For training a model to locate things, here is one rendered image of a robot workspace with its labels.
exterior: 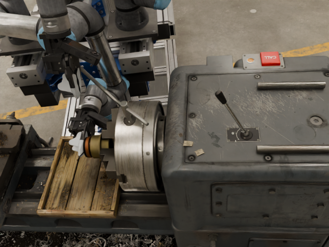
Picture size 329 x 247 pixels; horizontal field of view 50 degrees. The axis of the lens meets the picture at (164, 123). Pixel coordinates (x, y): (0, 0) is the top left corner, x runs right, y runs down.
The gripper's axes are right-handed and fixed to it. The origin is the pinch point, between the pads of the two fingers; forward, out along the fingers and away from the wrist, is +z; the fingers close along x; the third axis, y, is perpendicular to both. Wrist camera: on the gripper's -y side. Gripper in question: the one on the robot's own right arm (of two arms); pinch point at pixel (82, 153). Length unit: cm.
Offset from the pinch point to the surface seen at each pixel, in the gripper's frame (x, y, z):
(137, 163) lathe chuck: 8.2, -23.0, 9.2
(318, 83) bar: 19, -78, -14
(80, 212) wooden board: -17.8, 2.9, 14.2
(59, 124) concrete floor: -107, 78, -100
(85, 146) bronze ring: 2.7, -1.6, -1.1
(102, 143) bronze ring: 2.6, -7.5, -2.6
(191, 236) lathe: -31, -38, 16
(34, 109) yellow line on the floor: -107, 106, -116
